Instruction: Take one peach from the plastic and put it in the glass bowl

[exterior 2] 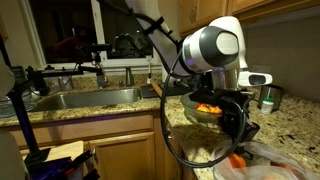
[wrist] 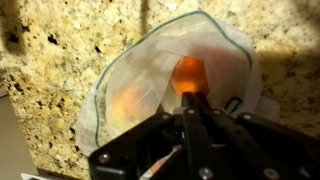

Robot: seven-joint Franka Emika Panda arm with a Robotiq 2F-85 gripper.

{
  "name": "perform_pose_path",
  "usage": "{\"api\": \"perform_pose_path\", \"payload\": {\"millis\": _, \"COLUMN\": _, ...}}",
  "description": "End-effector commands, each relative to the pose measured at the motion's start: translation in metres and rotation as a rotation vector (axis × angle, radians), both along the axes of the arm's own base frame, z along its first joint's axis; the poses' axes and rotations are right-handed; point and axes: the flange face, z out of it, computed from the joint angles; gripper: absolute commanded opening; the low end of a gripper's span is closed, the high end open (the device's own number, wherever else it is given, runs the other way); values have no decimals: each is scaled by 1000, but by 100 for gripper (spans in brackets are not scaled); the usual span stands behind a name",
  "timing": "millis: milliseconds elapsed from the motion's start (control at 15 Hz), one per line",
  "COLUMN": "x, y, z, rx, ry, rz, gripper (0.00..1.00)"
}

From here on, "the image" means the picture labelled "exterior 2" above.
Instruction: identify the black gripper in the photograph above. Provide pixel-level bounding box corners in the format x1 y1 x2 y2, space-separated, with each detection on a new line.
189 89 262 160

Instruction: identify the black stereo camera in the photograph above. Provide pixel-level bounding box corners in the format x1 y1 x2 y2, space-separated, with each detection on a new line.
77 42 113 55

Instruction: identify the light wooden board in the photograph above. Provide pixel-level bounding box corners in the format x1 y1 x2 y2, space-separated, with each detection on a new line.
19 140 85 163

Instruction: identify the white bottle green cap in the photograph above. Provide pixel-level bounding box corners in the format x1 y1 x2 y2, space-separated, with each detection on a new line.
260 96 276 116

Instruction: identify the glass dish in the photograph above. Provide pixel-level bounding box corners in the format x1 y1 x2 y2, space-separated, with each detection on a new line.
0 94 38 120

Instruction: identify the small cup by sink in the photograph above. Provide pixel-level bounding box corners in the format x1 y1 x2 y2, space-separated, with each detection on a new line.
57 75 75 92

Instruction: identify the black counter mat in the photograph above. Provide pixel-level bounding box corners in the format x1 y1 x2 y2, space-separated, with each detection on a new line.
139 83 193 99

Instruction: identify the stainless steel cup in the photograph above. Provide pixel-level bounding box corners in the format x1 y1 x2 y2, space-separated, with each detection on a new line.
258 84 285 111

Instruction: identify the metal kitchen faucet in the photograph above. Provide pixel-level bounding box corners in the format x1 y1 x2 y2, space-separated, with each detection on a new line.
95 71 110 90

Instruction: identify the bright orange peach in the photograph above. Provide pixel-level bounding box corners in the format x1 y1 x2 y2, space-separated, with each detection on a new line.
228 153 248 169

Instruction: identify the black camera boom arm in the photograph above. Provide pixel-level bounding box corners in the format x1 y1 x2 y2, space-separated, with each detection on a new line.
25 64 105 81

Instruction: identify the wooden base cabinet door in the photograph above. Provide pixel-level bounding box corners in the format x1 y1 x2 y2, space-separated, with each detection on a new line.
87 132 158 180

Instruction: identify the white dish brush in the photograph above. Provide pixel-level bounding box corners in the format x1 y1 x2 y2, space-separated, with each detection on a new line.
146 54 155 85

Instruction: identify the dark tool pile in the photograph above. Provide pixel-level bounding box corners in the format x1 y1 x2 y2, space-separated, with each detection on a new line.
26 149 101 180

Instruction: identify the orange red peach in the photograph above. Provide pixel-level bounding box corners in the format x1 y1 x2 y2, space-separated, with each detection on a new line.
195 103 210 114
207 105 223 115

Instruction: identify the wooden sink drawer front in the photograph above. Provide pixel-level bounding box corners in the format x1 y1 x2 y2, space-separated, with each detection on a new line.
9 112 155 150

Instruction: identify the black camera stand pole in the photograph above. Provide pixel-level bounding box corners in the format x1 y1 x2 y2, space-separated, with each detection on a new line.
0 36 52 168

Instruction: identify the wooden utensil handle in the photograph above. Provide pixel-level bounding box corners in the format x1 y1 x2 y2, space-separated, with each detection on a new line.
149 80 165 99

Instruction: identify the stainless steel sink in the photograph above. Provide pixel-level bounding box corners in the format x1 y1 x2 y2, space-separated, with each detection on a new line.
34 87 143 113

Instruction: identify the dark window white frame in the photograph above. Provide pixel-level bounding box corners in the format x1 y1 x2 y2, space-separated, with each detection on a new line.
19 0 162 69

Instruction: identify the clear plastic bag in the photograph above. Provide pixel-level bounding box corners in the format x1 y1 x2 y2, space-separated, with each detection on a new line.
210 139 320 180

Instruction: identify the large glass bowl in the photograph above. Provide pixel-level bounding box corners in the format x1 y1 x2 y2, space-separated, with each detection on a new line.
180 92 234 127

